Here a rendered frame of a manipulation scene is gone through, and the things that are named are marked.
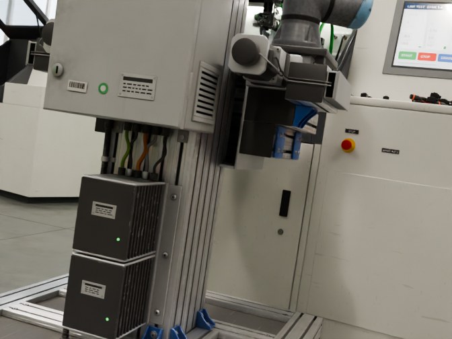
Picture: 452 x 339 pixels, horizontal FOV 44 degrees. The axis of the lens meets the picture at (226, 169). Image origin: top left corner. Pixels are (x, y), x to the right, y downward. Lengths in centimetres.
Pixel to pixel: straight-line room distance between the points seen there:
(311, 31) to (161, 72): 62
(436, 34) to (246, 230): 107
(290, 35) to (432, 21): 91
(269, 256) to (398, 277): 48
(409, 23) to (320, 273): 106
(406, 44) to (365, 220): 75
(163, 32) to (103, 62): 15
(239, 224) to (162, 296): 86
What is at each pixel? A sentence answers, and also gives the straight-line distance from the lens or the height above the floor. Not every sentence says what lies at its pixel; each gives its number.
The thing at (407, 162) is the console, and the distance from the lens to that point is 206.
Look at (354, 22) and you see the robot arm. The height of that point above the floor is 115.
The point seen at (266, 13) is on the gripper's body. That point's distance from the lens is 243.
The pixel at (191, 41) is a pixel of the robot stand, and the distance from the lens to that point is 117.
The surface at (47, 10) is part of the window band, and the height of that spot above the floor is 211.
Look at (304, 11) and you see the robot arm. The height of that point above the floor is 115.
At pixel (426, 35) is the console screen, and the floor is 127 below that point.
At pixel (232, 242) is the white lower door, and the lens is 224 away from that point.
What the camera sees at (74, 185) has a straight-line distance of 521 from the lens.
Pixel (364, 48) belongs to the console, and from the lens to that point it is 242.
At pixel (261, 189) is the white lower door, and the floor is 59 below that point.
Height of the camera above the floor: 75
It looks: 3 degrees down
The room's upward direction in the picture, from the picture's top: 8 degrees clockwise
